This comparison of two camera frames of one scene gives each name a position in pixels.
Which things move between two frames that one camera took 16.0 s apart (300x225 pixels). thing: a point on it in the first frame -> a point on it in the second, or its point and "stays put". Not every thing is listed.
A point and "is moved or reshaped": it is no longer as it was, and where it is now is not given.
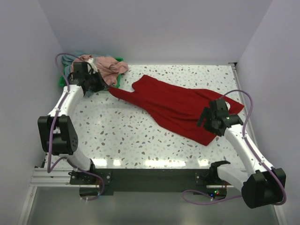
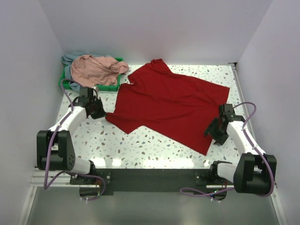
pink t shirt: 109,68 stays put
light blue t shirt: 68,60 stays put
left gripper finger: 102,85 -> 100,111
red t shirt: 175,108 is moved or reshaped
